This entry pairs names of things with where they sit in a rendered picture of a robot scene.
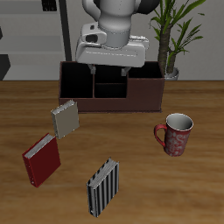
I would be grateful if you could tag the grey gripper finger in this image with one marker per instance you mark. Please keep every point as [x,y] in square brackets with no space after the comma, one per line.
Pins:
[92,69]
[125,71]

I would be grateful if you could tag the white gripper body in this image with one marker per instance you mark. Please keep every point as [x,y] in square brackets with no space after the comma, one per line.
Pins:
[110,54]

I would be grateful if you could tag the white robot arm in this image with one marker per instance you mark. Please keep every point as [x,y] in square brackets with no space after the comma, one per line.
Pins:
[118,20]

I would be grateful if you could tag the dark brown desk caddy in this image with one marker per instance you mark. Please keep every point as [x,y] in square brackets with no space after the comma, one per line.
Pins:
[110,90]

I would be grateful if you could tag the grey book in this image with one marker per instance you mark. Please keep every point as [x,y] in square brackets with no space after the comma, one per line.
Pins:
[66,119]

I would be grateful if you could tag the red book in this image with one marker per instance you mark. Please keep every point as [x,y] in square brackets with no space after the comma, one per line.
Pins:
[42,162]

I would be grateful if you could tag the black and white striped book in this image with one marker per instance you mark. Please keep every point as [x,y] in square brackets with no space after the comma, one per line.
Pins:
[103,189]

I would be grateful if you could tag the green pot plant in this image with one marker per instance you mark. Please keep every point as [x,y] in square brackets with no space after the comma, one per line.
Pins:
[172,38]

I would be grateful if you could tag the red patterned mug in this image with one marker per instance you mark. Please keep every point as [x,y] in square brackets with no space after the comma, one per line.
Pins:
[176,135]

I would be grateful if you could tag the grey wall shelf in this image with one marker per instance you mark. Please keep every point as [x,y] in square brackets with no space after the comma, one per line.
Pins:
[32,35]

